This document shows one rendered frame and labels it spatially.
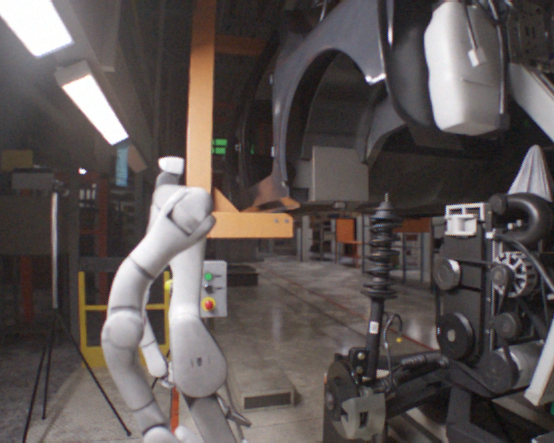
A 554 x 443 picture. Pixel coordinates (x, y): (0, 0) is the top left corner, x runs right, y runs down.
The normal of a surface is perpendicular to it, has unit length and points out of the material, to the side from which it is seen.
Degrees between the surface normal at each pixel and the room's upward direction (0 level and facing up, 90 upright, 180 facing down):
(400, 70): 91
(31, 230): 90
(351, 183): 90
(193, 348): 89
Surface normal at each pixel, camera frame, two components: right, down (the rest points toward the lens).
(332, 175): 0.25, -0.02
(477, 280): -0.97, 0.00
